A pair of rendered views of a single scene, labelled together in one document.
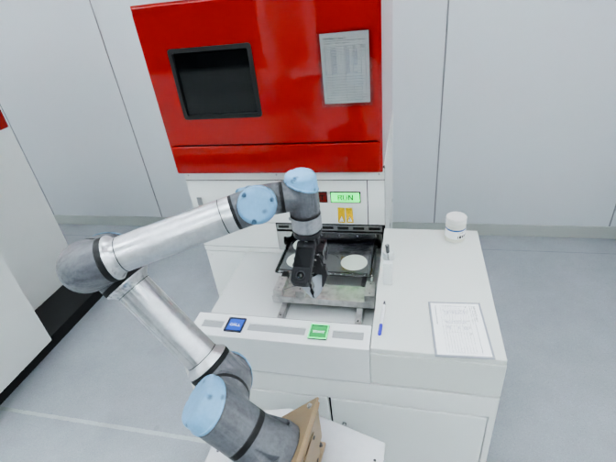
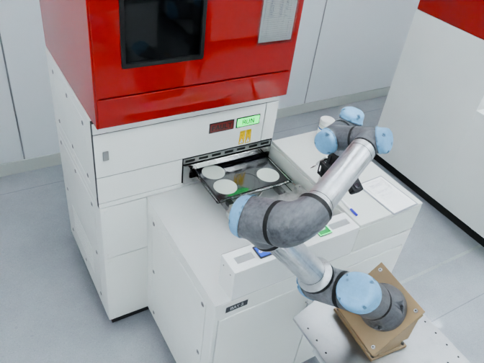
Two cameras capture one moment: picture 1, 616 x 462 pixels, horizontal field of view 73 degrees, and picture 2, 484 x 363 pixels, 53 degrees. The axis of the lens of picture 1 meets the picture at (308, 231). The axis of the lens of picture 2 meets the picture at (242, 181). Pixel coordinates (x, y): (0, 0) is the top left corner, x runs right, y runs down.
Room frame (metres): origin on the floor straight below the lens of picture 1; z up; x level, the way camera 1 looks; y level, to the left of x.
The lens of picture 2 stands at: (0.28, 1.25, 2.16)
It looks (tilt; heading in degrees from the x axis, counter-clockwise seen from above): 38 degrees down; 309
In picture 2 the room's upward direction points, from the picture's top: 8 degrees clockwise
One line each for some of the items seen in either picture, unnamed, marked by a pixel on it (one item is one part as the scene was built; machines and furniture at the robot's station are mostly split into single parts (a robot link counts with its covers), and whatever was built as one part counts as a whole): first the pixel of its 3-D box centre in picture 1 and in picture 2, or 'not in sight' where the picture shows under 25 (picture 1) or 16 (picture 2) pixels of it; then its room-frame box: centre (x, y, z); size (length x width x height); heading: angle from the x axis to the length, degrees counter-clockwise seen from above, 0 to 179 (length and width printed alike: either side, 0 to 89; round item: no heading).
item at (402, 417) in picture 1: (347, 383); (267, 278); (1.11, -0.09, 0.41); 0.97 x 0.64 x 0.82; 74
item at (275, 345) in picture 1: (280, 346); (291, 253); (0.90, 0.13, 0.89); 0.55 x 0.09 x 0.14; 74
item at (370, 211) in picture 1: (284, 213); (191, 146); (1.50, 0.09, 1.02); 0.82 x 0.03 x 0.40; 74
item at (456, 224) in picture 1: (456, 227); (325, 127); (1.25, -0.53, 1.01); 0.07 x 0.07 x 0.10
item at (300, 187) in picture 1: (301, 193); (348, 126); (0.88, 0.00, 1.41); 0.09 x 0.08 x 0.11; 93
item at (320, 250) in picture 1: (310, 247); (335, 165); (0.89, 0.00, 1.25); 0.09 x 0.08 x 0.12; 164
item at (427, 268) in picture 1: (432, 296); (339, 182); (1.03, -0.38, 0.89); 0.62 x 0.35 x 0.14; 164
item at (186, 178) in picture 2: (328, 241); (227, 163); (1.44, -0.08, 0.89); 0.44 x 0.02 x 0.10; 74
